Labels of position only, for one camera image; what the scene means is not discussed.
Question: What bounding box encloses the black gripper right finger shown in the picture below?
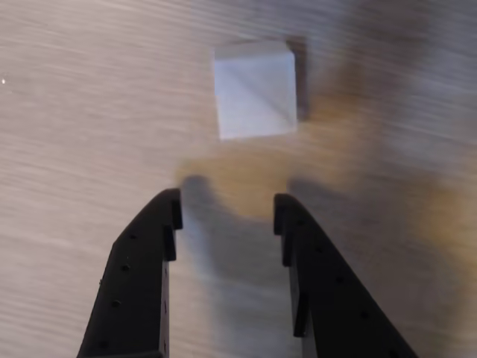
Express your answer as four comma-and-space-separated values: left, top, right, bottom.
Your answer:
273, 192, 419, 358

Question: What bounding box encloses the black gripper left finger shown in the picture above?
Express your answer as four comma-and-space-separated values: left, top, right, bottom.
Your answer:
76, 188, 184, 358

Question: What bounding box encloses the white cube with diagonal line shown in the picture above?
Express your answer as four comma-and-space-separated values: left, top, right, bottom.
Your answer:
213, 39, 299, 142

